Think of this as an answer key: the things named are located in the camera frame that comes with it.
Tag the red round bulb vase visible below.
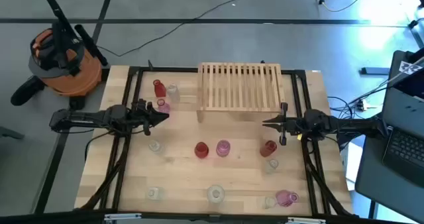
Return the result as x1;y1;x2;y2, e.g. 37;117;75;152
193;141;210;159

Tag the pink ribbed jar vase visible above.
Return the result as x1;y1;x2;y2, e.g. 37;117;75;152
215;139;232;158

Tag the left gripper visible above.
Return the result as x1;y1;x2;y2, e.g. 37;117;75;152
131;98;170;136

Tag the orange shop vacuum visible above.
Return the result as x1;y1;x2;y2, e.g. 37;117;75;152
28;27;103;111

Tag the dark grey laptop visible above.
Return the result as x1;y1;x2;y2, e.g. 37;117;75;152
382;84;424;179

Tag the grey furniture leg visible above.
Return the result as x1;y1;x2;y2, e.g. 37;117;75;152
0;126;26;140

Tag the black floor cable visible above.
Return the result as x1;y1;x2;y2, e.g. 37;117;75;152
97;0;258;58

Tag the black aluminium table frame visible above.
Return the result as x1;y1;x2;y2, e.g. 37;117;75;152
75;64;360;224

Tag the red tall vase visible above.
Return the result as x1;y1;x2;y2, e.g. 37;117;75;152
259;140;278;158

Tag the clear dimpled vase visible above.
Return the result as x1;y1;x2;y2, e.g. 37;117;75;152
206;184;226;204

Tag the black vacuum hose nozzle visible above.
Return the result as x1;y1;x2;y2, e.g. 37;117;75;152
9;74;46;107

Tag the wooden slatted shelf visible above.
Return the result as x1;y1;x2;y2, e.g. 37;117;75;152
195;62;286;124

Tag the black vacuum wand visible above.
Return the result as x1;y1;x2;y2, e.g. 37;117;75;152
74;24;109;67

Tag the clear square vase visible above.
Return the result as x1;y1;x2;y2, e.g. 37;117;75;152
146;186;165;201

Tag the clear tall bottle vase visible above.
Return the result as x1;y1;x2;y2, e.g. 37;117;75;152
166;83;182;103

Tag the clear flared vase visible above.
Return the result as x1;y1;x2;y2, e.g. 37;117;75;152
264;196;278;210

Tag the clear small vase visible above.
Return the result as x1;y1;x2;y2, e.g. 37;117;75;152
264;158;280;174

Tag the clear ribbed vase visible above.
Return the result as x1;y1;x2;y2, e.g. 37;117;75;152
148;139;166;154

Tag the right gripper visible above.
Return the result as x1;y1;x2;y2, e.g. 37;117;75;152
262;101;307;146

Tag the black device white sticker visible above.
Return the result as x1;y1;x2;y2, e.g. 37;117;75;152
392;48;424;99

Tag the black stand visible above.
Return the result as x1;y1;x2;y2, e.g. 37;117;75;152
407;17;424;49

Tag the pink fluted vase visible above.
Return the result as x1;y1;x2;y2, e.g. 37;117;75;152
275;189;300;207

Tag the red square bottle vase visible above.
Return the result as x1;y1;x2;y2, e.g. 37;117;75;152
152;79;167;98

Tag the white box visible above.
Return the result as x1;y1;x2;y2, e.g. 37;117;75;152
341;140;364;182

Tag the laptop computer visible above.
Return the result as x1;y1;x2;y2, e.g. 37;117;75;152
354;50;424;223

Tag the black cable bundle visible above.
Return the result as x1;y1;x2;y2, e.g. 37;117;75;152
327;80;398;121

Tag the small pink bulb vase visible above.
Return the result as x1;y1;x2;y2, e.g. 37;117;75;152
156;98;171;115

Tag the black pole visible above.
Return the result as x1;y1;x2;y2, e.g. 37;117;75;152
37;0;82;78

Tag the silver frame bracket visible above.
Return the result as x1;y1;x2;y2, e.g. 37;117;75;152
287;217;327;224
103;213;142;222

